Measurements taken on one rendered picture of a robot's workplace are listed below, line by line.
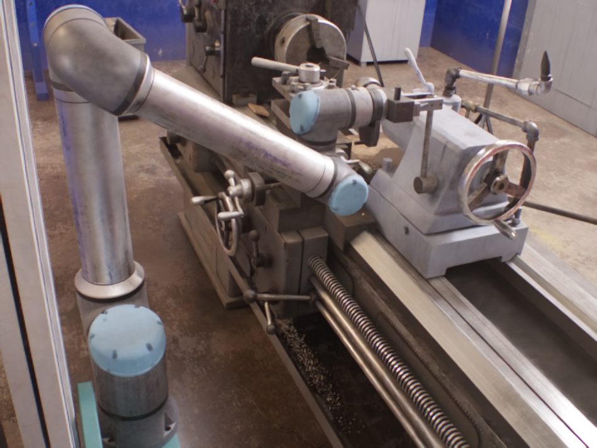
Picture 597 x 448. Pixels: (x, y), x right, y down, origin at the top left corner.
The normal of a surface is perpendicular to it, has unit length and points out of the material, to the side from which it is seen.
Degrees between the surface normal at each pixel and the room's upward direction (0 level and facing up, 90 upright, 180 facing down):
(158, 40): 90
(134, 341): 5
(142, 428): 70
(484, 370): 36
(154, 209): 0
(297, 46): 90
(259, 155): 94
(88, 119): 90
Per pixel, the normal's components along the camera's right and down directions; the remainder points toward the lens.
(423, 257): -0.91, 0.15
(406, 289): -0.47, -0.60
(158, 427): 0.72, 0.07
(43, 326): 0.36, 0.50
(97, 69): 0.04, 0.11
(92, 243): -0.11, 0.52
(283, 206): 0.07, -0.85
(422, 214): -0.76, -0.27
